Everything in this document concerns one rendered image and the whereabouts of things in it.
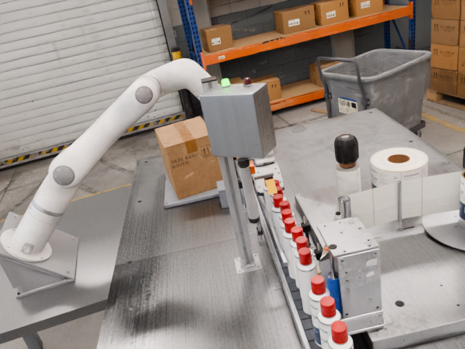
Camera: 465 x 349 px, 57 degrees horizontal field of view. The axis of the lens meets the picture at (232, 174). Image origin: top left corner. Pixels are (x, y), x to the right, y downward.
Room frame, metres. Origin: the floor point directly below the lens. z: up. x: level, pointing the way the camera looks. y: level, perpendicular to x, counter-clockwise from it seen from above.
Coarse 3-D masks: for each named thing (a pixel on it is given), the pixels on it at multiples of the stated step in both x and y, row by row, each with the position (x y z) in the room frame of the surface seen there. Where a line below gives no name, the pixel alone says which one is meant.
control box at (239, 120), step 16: (208, 96) 1.16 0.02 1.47; (224, 96) 1.13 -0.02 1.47; (240, 96) 1.10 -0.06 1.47; (256, 96) 1.10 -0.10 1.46; (208, 112) 1.16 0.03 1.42; (224, 112) 1.14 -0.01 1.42; (240, 112) 1.11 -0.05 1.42; (256, 112) 1.09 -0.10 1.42; (208, 128) 1.17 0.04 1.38; (224, 128) 1.14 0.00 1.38; (240, 128) 1.11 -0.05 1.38; (256, 128) 1.09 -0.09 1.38; (272, 128) 1.15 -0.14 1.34; (224, 144) 1.15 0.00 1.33; (240, 144) 1.12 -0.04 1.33; (256, 144) 1.09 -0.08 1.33; (272, 144) 1.14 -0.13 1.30
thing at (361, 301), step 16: (352, 256) 0.79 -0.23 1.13; (368, 256) 0.79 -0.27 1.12; (352, 272) 0.79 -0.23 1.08; (368, 272) 0.79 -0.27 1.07; (352, 288) 0.79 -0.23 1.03; (368, 288) 0.79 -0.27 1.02; (352, 304) 0.79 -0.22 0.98; (368, 304) 0.79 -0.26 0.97; (352, 320) 0.79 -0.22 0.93; (368, 320) 0.79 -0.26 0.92
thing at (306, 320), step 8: (256, 192) 1.65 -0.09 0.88; (264, 200) 1.56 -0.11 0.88; (264, 216) 1.44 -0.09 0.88; (288, 272) 1.08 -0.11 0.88; (288, 280) 1.05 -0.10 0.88; (296, 288) 1.01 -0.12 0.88; (296, 296) 0.97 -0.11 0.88; (296, 304) 0.94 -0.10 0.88; (304, 320) 0.88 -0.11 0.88; (304, 328) 0.85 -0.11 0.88; (312, 328) 0.84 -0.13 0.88; (312, 336) 0.82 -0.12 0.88; (312, 344) 0.79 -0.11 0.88
